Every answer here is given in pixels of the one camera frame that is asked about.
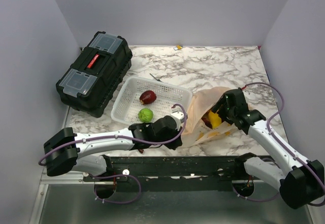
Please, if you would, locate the yellow fake bell pepper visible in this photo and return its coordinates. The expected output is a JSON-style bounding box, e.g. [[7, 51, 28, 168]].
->
[[208, 111, 222, 129]]

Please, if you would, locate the orange translucent plastic bag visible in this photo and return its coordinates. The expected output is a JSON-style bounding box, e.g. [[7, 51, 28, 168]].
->
[[181, 87, 238, 147]]

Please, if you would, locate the green fake fruit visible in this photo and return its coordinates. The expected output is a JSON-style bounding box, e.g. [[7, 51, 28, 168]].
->
[[138, 108, 153, 123]]

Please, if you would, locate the red fake apple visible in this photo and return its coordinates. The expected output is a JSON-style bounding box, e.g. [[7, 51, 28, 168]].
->
[[139, 90, 157, 105]]

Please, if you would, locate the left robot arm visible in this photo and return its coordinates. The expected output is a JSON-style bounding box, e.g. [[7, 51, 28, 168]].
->
[[39, 112, 186, 181]]

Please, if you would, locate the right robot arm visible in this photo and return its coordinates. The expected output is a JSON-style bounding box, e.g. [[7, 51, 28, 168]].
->
[[212, 88, 324, 209]]

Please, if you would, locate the white plastic basket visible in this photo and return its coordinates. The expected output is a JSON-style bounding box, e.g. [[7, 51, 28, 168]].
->
[[111, 76, 193, 125]]

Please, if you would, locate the small yellow tag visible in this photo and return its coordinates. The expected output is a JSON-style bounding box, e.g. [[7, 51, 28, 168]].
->
[[173, 45, 183, 50]]

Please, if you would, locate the black plastic toolbox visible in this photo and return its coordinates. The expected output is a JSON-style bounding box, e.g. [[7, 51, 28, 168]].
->
[[56, 31, 133, 118]]

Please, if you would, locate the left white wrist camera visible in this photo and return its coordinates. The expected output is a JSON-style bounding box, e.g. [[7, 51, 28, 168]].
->
[[170, 111, 185, 127]]

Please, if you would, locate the black mounting rail base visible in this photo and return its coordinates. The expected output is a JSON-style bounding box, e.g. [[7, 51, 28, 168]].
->
[[83, 156, 261, 196]]

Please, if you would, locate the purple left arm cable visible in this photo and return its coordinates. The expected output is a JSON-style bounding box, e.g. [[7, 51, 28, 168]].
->
[[38, 103, 188, 204]]

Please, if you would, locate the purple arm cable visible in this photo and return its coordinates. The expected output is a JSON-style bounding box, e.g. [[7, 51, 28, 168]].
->
[[232, 82, 325, 207], [38, 103, 188, 204]]

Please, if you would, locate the aluminium rail extrusion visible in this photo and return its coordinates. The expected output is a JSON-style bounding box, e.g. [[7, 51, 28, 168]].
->
[[40, 172, 89, 185]]

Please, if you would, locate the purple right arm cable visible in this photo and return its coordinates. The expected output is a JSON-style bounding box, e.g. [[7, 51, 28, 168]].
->
[[232, 82, 325, 207]]

